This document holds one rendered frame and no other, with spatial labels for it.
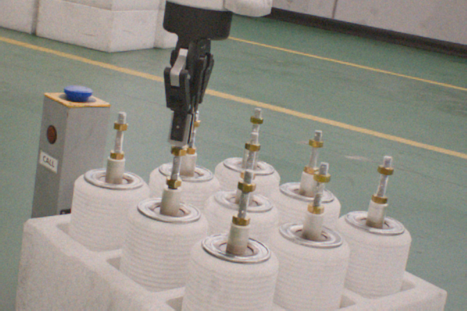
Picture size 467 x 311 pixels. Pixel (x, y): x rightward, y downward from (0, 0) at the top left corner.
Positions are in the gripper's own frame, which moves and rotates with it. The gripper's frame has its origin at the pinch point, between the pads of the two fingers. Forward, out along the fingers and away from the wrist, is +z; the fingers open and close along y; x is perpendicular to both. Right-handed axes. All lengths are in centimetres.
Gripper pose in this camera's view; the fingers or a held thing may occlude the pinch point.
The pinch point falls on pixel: (181, 127)
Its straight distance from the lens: 94.8
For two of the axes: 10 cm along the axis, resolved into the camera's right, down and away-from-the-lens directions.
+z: -1.6, 9.6, 2.3
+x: 9.6, 2.0, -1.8
